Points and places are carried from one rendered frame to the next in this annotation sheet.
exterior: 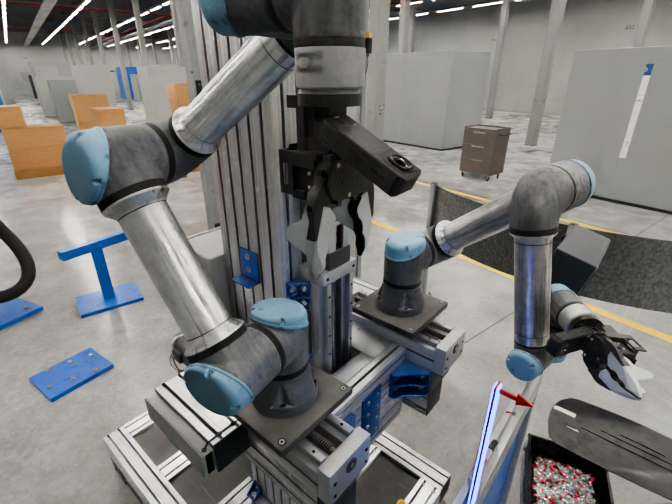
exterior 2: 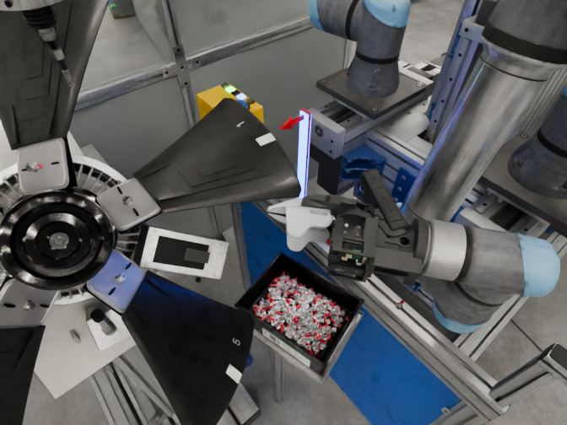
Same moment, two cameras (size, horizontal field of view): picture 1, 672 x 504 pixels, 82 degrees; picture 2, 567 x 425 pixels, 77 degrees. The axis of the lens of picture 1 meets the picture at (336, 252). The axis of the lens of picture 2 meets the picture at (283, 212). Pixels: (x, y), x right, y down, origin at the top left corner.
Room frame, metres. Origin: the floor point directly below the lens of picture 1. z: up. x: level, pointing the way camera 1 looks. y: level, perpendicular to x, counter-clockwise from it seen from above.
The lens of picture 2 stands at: (0.60, -0.87, 1.56)
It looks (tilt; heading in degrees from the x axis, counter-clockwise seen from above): 49 degrees down; 100
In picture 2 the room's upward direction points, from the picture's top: straight up
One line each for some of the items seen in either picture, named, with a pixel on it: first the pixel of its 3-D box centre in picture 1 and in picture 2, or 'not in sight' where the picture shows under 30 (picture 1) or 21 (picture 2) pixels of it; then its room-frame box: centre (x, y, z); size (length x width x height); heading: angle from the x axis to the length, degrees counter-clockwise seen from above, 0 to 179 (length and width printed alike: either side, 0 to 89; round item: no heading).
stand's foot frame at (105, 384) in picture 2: not in sight; (168, 385); (0.07, -0.53, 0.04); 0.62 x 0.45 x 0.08; 140
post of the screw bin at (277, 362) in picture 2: not in sight; (277, 364); (0.51, -0.49, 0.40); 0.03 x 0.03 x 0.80; 65
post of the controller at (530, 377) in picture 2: not in sight; (527, 379); (0.95, -0.62, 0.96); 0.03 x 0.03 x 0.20; 50
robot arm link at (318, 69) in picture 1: (328, 72); not in sight; (0.46, 0.01, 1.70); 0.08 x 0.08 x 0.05
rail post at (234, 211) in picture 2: not in sight; (243, 249); (0.29, -0.07, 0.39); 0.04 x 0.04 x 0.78; 50
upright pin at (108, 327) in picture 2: not in sight; (103, 321); (0.25, -0.66, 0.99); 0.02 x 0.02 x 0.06
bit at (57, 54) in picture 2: not in sight; (61, 61); (0.31, -0.56, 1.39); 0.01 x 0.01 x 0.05
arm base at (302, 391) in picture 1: (283, 374); (374, 67); (0.68, 0.12, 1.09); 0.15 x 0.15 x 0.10
